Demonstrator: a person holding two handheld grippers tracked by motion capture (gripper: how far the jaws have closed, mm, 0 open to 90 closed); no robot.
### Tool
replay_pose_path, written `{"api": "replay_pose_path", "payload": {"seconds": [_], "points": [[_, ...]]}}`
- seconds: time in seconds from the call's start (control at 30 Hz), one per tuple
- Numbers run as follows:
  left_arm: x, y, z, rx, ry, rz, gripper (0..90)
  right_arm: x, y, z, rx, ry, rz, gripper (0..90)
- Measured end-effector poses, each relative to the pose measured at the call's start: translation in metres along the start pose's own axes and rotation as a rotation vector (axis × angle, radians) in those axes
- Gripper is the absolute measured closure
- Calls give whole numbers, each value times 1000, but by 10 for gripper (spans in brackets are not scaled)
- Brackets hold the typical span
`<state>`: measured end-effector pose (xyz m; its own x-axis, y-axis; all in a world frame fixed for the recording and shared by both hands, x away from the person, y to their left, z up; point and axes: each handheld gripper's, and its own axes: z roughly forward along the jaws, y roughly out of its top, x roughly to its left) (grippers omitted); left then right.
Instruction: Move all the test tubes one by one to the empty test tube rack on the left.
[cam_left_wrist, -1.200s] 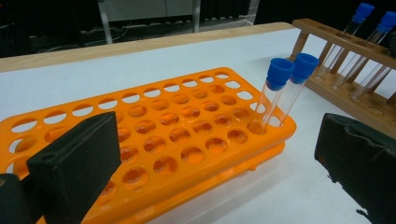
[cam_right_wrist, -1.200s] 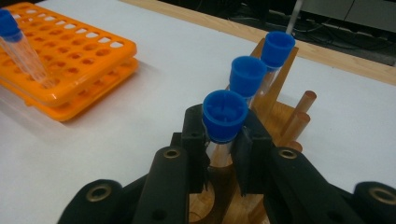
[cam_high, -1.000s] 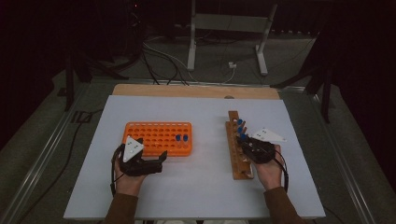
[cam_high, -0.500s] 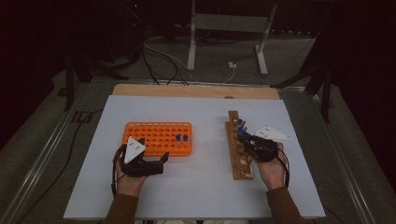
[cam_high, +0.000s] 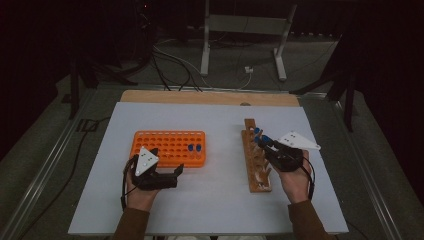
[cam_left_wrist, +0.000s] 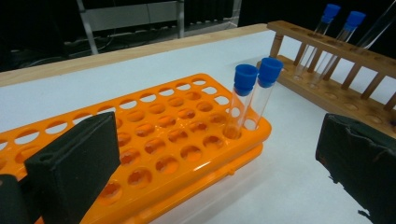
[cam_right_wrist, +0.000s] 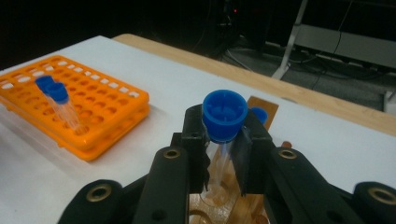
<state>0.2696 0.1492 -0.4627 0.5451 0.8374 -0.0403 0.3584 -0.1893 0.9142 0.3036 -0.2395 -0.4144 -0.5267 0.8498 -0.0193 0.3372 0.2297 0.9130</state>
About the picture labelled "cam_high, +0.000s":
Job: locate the person's right hand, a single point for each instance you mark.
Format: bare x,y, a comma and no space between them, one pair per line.
296,185

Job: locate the white plug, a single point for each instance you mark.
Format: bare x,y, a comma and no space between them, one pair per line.
248,69

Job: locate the grey metal stand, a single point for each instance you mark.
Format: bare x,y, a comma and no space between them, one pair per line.
246,24

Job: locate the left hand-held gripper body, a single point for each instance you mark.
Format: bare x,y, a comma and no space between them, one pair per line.
155,181

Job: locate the person's left hand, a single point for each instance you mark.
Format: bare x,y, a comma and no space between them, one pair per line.
140,199

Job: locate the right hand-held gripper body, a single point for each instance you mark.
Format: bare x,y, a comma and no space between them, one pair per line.
286,159

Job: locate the orange plastic tube rack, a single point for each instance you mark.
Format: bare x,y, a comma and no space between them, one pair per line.
168,162

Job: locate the aluminium rail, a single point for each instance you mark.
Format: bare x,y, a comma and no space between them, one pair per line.
370,186
40,176
220,88

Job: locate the wooden tube rack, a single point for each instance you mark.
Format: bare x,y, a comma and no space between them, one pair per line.
249,166

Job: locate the black equipment stand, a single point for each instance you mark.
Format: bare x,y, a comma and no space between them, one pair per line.
145,33

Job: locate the black tripod stand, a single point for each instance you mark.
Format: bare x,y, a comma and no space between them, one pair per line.
74,86
349,100

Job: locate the white board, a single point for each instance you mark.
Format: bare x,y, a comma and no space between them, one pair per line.
213,200

